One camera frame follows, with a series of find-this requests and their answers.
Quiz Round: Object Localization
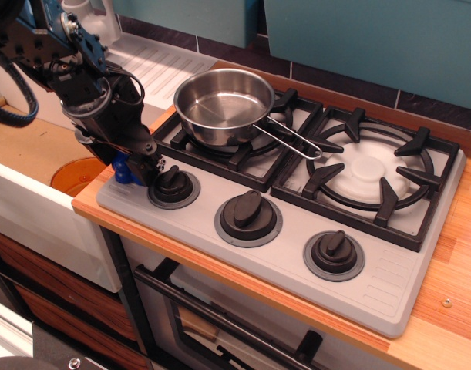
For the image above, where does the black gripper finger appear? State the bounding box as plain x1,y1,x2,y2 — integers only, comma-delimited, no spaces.
126,153,158,187

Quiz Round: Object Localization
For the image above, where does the black right stove knob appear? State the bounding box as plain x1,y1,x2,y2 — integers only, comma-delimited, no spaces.
303,230,365,282

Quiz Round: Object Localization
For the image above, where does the teal wall cabinet left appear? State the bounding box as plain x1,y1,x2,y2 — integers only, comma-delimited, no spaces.
113,0,259,48

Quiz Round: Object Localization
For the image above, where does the black burner grate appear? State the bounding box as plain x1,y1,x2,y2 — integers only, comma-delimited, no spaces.
271,107,466,252
153,89,323,192

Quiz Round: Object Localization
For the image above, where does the grey toy stove top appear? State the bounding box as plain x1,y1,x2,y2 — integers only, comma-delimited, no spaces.
95,82,467,339

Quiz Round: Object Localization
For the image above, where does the wooden drawer front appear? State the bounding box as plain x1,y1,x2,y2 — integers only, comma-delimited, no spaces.
0,233,152,369

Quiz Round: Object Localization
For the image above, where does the stainless steel pan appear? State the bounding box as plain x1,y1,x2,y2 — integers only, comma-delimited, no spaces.
173,68,323,161

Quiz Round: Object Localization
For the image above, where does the teal wall cabinet right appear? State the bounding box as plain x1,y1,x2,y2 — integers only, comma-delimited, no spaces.
264,1,471,109

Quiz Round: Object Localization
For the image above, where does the oven door with black handle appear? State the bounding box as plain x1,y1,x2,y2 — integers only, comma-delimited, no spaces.
133,258,322,369

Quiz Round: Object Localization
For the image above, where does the black left stove knob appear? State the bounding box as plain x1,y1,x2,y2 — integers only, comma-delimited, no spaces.
147,165,201,210

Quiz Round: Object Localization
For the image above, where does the black stove knob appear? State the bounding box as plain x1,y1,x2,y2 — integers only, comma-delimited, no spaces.
147,165,201,210
303,230,365,282
214,190,283,248

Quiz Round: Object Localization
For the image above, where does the grey toy faucet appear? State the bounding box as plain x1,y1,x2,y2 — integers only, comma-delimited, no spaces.
61,0,122,47

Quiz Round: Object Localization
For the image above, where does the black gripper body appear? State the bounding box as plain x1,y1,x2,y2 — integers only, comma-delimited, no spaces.
59,71,158,164

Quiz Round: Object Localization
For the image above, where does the white toy sink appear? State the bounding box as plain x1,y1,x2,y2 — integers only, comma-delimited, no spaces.
0,32,214,293

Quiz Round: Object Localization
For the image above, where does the teal wall cabinet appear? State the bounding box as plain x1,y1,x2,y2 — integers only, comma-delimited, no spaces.
264,1,471,109
113,0,259,48

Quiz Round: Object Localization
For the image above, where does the blue plastic blueberry cluster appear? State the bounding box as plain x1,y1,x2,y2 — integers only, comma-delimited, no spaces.
112,151,143,185

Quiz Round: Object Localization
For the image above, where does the black left burner grate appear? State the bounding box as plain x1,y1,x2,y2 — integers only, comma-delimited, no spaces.
153,89,323,192

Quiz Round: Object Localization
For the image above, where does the orange plastic plate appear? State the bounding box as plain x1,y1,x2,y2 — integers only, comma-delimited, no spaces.
50,157,106,197

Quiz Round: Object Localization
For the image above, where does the black middle stove knob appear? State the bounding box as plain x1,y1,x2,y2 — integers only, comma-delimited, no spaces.
214,190,283,248

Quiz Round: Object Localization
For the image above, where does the black right burner grate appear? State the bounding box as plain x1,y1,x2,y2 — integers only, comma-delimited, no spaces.
271,107,466,252

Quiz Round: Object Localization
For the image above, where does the black braided cable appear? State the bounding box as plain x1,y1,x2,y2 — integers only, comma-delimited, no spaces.
0,49,40,128

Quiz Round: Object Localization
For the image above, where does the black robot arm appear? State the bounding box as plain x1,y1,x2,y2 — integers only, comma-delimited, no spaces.
0,1,162,187

